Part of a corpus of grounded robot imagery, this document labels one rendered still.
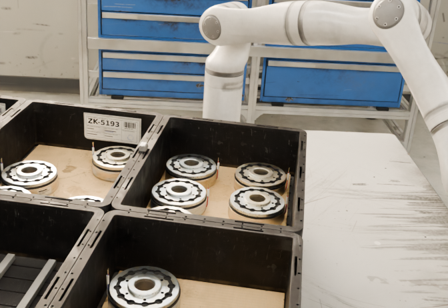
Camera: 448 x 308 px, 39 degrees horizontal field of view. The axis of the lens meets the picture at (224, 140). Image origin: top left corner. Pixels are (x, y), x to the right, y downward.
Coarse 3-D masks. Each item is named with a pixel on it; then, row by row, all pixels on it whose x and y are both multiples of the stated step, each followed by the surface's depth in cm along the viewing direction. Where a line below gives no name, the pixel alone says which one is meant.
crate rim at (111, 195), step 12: (24, 108) 130; (72, 108) 133; (84, 108) 133; (96, 108) 132; (108, 108) 133; (12, 120) 125; (156, 120) 129; (132, 156) 113; (132, 168) 109; (120, 180) 104; (0, 192) 98; (12, 192) 99; (108, 192) 100; (84, 204) 97; (96, 204) 97; (108, 204) 97
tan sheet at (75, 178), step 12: (36, 156) 132; (48, 156) 133; (60, 156) 133; (72, 156) 133; (84, 156) 134; (60, 168) 128; (72, 168) 128; (84, 168) 129; (60, 180) 124; (72, 180) 124; (84, 180) 124; (96, 180) 124; (60, 192) 119; (72, 192) 120; (84, 192) 120; (96, 192) 120
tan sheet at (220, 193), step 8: (224, 168) 133; (232, 168) 133; (224, 176) 130; (232, 176) 130; (216, 184) 126; (224, 184) 126; (232, 184) 127; (288, 184) 128; (216, 192) 123; (224, 192) 123; (232, 192) 124; (216, 200) 120; (224, 200) 121; (288, 200) 122; (208, 208) 117; (216, 208) 118; (224, 208) 118; (216, 216) 115; (224, 216) 115; (280, 224) 114
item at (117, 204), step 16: (160, 128) 125; (256, 128) 129; (272, 128) 129; (288, 128) 129; (304, 144) 122; (144, 160) 112; (304, 160) 116; (128, 176) 106; (304, 176) 110; (128, 192) 102; (304, 192) 105; (112, 208) 97; (128, 208) 96; (144, 208) 97; (240, 224) 94; (256, 224) 95; (272, 224) 95
